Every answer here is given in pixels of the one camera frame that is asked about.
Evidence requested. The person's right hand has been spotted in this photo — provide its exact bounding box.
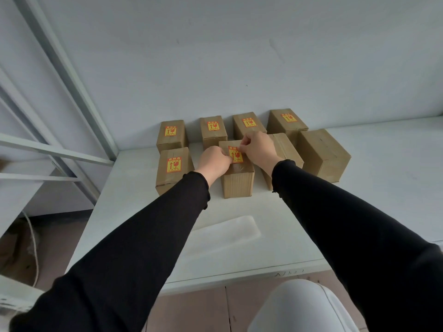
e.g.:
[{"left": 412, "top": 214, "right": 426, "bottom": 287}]
[{"left": 238, "top": 130, "right": 284, "bottom": 171}]

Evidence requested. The person's left hand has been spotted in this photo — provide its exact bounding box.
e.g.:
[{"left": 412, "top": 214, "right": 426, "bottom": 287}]
[{"left": 195, "top": 146, "right": 233, "bottom": 187}]

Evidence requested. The taped brown cardboard box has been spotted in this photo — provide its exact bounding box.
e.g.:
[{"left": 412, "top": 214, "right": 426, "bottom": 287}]
[{"left": 219, "top": 139, "right": 255, "bottom": 199}]

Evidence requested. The person's right forearm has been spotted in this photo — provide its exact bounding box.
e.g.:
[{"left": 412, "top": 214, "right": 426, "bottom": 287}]
[{"left": 260, "top": 158, "right": 443, "bottom": 332}]

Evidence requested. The person's left forearm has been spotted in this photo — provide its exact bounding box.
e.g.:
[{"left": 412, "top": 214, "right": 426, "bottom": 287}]
[{"left": 10, "top": 169, "right": 211, "bottom": 332}]

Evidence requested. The cluster of brown cardboard boxes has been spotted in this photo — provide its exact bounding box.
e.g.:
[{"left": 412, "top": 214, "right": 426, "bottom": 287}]
[{"left": 155, "top": 108, "right": 352, "bottom": 197}]

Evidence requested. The white sticker backing sheet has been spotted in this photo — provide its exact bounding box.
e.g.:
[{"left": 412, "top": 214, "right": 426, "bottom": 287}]
[{"left": 179, "top": 215, "right": 262, "bottom": 260}]

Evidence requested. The person's white trouser leg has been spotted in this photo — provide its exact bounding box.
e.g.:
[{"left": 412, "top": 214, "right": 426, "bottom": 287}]
[{"left": 247, "top": 279, "right": 361, "bottom": 332}]

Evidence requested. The white metal rack frame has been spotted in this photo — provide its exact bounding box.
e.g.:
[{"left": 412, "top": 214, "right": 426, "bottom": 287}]
[{"left": 0, "top": 0, "right": 119, "bottom": 206}]

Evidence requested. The white cable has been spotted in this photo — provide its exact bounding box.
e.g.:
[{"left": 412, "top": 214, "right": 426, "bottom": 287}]
[{"left": 21, "top": 211, "right": 39, "bottom": 287}]

